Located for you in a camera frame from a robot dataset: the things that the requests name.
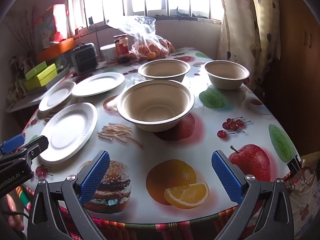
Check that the wooden cabinet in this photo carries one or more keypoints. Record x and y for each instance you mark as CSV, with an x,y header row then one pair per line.
x,y
300,55

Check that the person's left hand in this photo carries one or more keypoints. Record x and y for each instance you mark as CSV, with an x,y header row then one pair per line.
x,y
11,203

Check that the white tub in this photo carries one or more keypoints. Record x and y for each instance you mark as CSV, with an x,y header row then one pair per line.
x,y
108,52

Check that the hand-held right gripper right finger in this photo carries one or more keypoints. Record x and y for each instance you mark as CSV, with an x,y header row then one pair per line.
x,y
226,177

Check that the beige paper bowl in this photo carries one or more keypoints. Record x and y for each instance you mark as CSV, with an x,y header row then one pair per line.
x,y
155,107
226,75
162,70

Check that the small green box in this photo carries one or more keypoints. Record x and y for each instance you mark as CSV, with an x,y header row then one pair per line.
x,y
36,70

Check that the dried branches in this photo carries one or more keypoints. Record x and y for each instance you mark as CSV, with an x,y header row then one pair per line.
x,y
22,35

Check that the grey striped box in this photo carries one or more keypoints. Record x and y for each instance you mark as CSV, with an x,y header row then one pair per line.
x,y
60,76

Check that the black binder clip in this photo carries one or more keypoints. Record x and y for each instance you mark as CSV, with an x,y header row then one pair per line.
x,y
296,165

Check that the fruit-print tablecloth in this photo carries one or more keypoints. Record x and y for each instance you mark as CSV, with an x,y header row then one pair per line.
x,y
155,152

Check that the small black heater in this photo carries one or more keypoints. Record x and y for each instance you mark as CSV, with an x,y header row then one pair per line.
x,y
83,57

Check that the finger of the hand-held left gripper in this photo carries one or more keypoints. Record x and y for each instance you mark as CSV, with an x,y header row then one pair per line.
x,y
11,142
37,145

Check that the red gift box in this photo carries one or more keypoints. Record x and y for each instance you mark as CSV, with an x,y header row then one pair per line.
x,y
51,25

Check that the row of small bottles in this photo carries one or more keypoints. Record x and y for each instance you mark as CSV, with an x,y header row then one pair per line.
x,y
15,91

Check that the pile of oranges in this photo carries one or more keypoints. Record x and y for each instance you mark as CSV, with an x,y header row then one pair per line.
x,y
155,50

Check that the red floral cloth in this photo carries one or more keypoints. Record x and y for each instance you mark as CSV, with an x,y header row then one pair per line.
x,y
306,205

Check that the patterned curtain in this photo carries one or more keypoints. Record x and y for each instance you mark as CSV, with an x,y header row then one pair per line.
x,y
250,30

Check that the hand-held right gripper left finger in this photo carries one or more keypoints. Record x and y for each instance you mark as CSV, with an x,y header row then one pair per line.
x,y
96,177

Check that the grey side shelf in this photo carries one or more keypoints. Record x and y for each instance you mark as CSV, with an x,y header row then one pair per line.
x,y
25,101

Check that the orange tray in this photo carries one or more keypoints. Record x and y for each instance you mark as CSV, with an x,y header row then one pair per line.
x,y
56,47

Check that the clear plastic bag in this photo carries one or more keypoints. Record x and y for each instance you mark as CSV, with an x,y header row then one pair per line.
x,y
140,27

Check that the red-label jar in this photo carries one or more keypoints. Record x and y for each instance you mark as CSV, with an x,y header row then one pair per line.
x,y
121,47

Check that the white paper plate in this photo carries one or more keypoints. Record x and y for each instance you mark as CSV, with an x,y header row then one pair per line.
x,y
56,96
97,83
67,132

